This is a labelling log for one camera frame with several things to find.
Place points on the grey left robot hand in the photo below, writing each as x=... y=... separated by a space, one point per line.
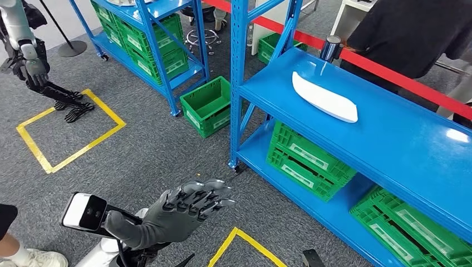
x=177 y=219

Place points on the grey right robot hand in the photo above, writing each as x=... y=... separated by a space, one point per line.
x=313 y=259

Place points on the white curved panel part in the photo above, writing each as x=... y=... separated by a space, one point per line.
x=324 y=99

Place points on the blue metal shelf rack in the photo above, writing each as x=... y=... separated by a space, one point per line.
x=173 y=5
x=387 y=140

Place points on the green plastic crate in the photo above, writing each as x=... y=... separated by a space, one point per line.
x=166 y=35
x=391 y=243
x=295 y=177
x=424 y=230
x=206 y=107
x=313 y=154
x=267 y=48
x=112 y=37
x=103 y=13
x=173 y=66

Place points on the yellow floor tape square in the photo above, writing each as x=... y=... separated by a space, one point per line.
x=107 y=108

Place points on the chrome stool base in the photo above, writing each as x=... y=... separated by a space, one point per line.
x=202 y=37

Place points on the red barrier belt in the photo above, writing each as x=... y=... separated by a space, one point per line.
x=387 y=73

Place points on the black pole stand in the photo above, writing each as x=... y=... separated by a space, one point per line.
x=72 y=48

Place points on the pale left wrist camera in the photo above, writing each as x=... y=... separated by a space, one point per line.
x=75 y=210

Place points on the chrome barrier stanchion post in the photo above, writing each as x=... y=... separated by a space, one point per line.
x=331 y=48

